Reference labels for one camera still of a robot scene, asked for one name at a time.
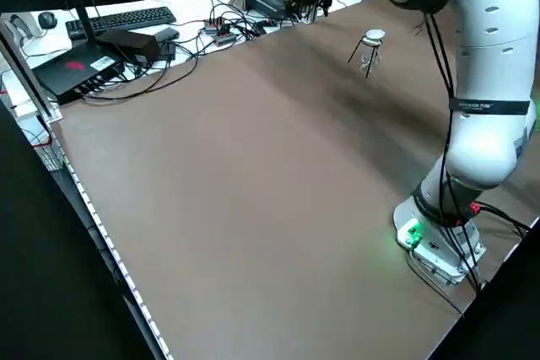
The white clay triangle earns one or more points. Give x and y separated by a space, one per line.
369 41

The white porcelain crucible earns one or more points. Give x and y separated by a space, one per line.
374 33

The clear glass alcohol lamp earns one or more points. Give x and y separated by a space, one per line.
366 64

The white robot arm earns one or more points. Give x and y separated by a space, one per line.
485 82

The black ribbed power supply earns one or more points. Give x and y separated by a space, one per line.
263 1

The grey usb hub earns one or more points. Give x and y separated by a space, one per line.
221 33

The black power brick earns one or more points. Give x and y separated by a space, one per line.
131 41

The black keyboard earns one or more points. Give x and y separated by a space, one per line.
126 18

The black box with red logo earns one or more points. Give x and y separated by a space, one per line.
71 69

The black computer mouse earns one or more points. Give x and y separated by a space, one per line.
47 19

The white table edge strip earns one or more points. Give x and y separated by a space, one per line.
106 235

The aluminium frame rail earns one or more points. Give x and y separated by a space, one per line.
29 77

